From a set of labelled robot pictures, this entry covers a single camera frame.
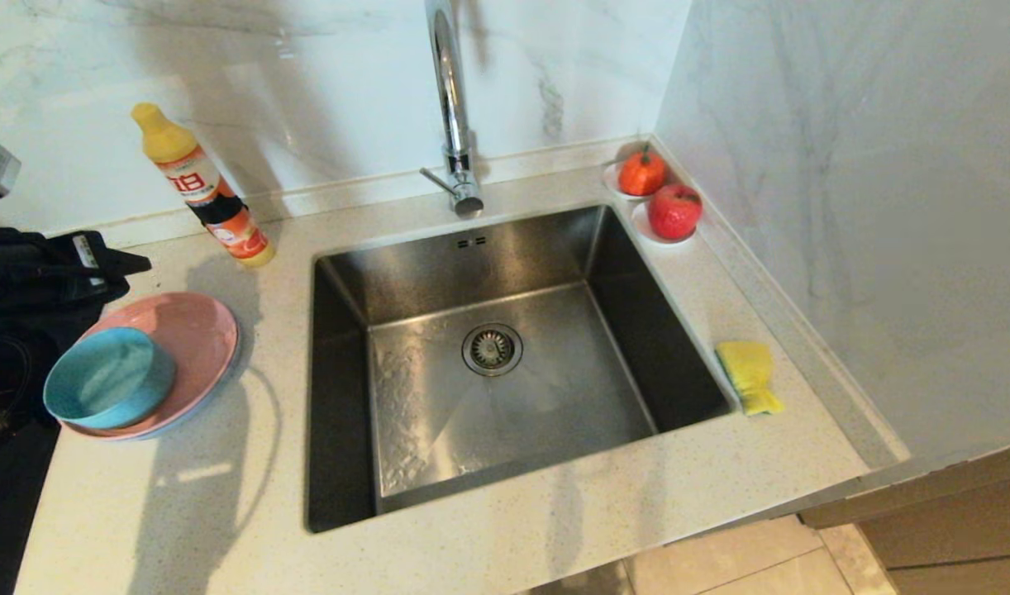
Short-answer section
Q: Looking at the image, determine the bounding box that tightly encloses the pink plate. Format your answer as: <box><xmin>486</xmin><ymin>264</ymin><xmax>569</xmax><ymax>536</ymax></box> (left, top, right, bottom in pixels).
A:
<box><xmin>59</xmin><ymin>291</ymin><xmax>240</xmax><ymax>439</ymax></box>

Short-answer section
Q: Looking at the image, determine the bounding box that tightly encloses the orange detergent bottle yellow cap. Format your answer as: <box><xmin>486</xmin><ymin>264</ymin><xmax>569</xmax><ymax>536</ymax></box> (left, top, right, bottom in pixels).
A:
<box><xmin>131</xmin><ymin>102</ymin><xmax>276</xmax><ymax>269</ymax></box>

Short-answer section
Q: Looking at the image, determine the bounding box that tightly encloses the blue bowl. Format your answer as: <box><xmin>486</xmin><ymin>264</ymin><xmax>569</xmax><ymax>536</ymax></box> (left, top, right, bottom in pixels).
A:
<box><xmin>43</xmin><ymin>326</ymin><xmax>177</xmax><ymax>431</ymax></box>

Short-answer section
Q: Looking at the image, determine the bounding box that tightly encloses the chrome faucet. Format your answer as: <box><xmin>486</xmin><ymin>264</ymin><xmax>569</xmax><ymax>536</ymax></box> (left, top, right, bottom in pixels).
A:
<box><xmin>420</xmin><ymin>0</ymin><xmax>486</xmax><ymax>220</ymax></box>

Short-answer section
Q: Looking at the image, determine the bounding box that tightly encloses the yellow green sponge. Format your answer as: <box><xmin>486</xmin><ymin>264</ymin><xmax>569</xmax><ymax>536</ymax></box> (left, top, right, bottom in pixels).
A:
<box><xmin>714</xmin><ymin>340</ymin><xmax>785</xmax><ymax>417</ymax></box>

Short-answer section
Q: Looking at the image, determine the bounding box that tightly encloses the metal sink drain strainer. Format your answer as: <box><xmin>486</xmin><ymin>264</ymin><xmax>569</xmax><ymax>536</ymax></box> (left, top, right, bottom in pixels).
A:
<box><xmin>462</xmin><ymin>322</ymin><xmax>525</xmax><ymax>378</ymax></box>

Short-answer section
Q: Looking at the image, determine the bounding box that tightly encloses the stainless steel sink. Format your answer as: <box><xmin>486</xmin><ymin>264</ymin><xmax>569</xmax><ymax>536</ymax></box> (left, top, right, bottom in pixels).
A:
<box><xmin>307</xmin><ymin>205</ymin><xmax>733</xmax><ymax>534</ymax></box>

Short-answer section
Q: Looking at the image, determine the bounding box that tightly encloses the light blue plate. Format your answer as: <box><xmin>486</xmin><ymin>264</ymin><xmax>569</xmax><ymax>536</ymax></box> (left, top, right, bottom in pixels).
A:
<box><xmin>100</xmin><ymin>322</ymin><xmax>245</xmax><ymax>442</ymax></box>

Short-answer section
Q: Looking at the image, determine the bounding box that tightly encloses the black induction cooktop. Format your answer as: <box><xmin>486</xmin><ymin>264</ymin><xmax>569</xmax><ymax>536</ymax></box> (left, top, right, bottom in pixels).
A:
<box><xmin>0</xmin><ymin>306</ymin><xmax>101</xmax><ymax>595</ymax></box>

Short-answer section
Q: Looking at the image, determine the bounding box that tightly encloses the small white dish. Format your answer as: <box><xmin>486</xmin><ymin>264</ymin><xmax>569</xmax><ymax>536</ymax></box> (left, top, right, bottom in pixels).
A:
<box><xmin>602</xmin><ymin>162</ymin><xmax>667</xmax><ymax>204</ymax></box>
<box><xmin>631</xmin><ymin>203</ymin><xmax>698</xmax><ymax>248</ymax></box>

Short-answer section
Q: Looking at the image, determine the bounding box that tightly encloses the orange toy persimmon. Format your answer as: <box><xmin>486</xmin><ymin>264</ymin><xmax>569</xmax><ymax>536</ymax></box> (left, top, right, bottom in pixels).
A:
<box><xmin>618</xmin><ymin>145</ymin><xmax>668</xmax><ymax>198</ymax></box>

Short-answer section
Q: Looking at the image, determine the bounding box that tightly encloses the red toy apple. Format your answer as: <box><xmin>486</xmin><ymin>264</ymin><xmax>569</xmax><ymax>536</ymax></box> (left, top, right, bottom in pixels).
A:
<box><xmin>647</xmin><ymin>183</ymin><xmax>703</xmax><ymax>241</ymax></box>

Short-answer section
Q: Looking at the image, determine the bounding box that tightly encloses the brown wooden cabinet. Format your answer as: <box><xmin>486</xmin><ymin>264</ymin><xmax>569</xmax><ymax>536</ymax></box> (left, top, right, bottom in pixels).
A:
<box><xmin>798</xmin><ymin>438</ymin><xmax>1010</xmax><ymax>595</ymax></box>

